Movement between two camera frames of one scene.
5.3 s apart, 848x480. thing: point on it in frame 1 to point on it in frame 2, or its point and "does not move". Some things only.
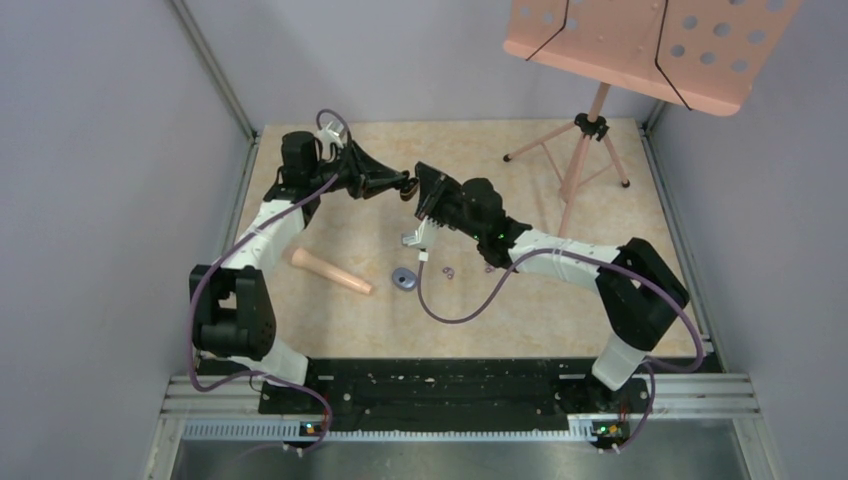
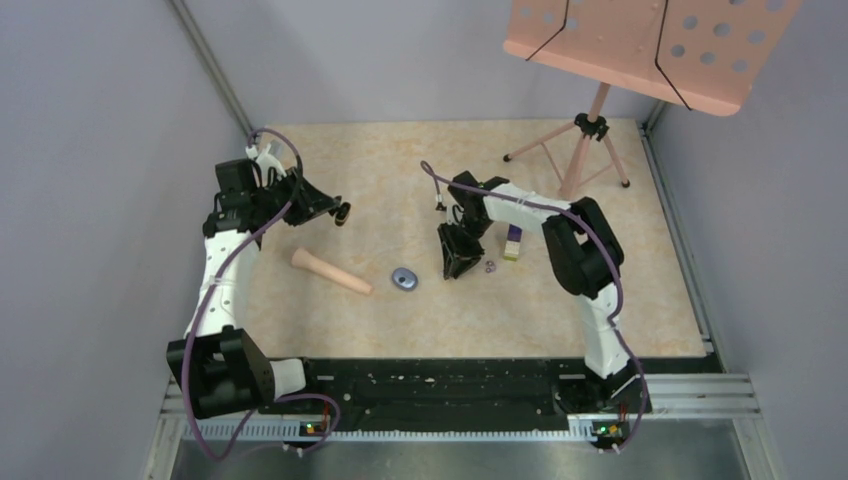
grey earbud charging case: x=404 y=278 does not move
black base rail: x=454 y=394 does not move
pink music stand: x=706 y=55 does not move
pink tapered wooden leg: x=303 y=259 does not move
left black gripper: x=367 y=176 to x=308 y=201
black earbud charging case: x=409 y=191 to x=342 y=214
